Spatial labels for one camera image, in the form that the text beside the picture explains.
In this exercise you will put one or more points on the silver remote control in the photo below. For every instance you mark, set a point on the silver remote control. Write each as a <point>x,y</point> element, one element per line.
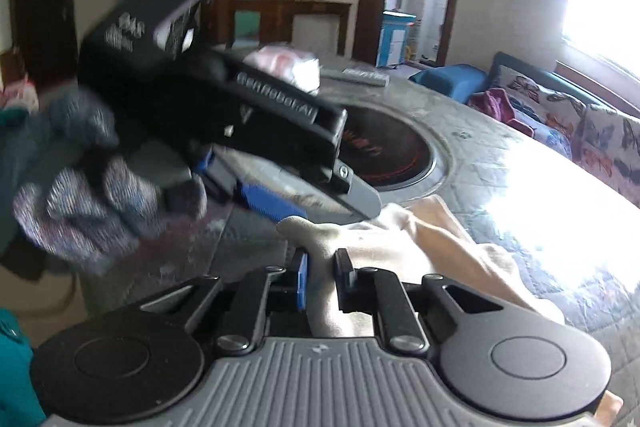
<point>357,77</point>

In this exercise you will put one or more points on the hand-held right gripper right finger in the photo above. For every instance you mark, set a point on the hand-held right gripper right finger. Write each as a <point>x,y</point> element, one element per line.
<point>345,279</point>

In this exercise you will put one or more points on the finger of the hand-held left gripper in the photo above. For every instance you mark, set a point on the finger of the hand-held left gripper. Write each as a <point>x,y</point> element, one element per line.
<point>340,192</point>
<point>270,202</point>

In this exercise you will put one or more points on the brown wooden sideboard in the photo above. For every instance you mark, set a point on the brown wooden sideboard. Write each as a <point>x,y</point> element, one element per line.
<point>280,14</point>

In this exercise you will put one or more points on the person's left hand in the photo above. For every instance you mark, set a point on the person's left hand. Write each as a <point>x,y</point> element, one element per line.
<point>100,207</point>

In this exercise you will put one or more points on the blue white cabinet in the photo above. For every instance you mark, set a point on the blue white cabinet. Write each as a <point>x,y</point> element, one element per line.
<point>395,37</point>

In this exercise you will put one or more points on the round black induction cooktop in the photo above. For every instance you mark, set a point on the round black induction cooktop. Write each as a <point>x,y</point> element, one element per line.
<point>395,147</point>

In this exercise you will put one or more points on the butterfly print cushion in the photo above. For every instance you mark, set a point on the butterfly print cushion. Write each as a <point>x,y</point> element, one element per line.
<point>540,94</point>
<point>550,139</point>
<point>612,147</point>

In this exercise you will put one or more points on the dark wooden door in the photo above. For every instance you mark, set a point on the dark wooden door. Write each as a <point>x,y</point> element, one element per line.
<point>45,17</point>

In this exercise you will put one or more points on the grey quilted table cover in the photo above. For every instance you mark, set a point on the grey quilted table cover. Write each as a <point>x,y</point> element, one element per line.
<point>500,167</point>

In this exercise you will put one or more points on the blue sofa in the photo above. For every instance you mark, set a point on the blue sofa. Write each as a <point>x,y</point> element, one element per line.
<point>450,82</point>

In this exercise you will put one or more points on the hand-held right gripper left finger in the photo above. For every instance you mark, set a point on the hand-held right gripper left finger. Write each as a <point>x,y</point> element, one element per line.
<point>300,282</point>

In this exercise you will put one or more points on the cream cloth garment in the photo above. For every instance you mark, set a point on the cream cloth garment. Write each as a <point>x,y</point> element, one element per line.
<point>400,247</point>

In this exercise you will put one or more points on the pink white tissue pack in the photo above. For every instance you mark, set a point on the pink white tissue pack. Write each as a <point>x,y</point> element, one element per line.
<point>285,64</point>

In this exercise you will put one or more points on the pink crumpled cloth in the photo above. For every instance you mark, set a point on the pink crumpled cloth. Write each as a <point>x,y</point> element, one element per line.
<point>495,107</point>

